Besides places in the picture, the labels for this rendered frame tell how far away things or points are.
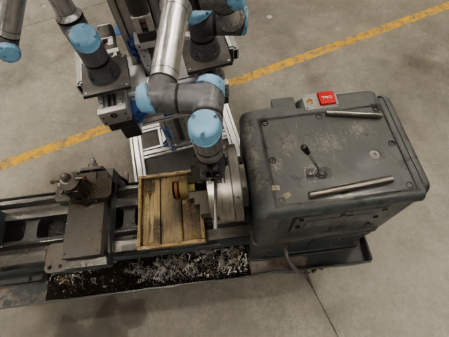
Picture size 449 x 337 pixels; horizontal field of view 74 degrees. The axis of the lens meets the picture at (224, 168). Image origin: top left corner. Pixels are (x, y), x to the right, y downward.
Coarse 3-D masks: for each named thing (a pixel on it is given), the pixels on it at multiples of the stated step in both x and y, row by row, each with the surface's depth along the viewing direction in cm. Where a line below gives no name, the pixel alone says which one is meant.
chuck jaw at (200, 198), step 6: (192, 192) 117; (198, 192) 117; (204, 192) 117; (192, 198) 115; (198, 198) 115; (204, 198) 115; (198, 204) 114; (204, 204) 113; (204, 210) 112; (204, 216) 112; (210, 216) 113
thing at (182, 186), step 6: (180, 180) 119; (186, 180) 118; (174, 186) 117; (180, 186) 117; (186, 186) 116; (192, 186) 118; (174, 192) 117; (180, 192) 116; (186, 192) 117; (174, 198) 119; (186, 198) 119
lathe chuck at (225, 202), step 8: (224, 152) 110; (208, 184) 105; (224, 184) 105; (208, 192) 105; (224, 192) 105; (232, 192) 105; (208, 200) 106; (224, 200) 106; (232, 200) 106; (224, 208) 107; (232, 208) 107; (224, 216) 110; (232, 216) 110
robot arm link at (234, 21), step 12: (204, 0) 86; (216, 0) 86; (228, 0) 85; (240, 0) 86; (216, 12) 94; (228, 12) 93; (240, 12) 114; (216, 24) 125; (228, 24) 116; (240, 24) 122
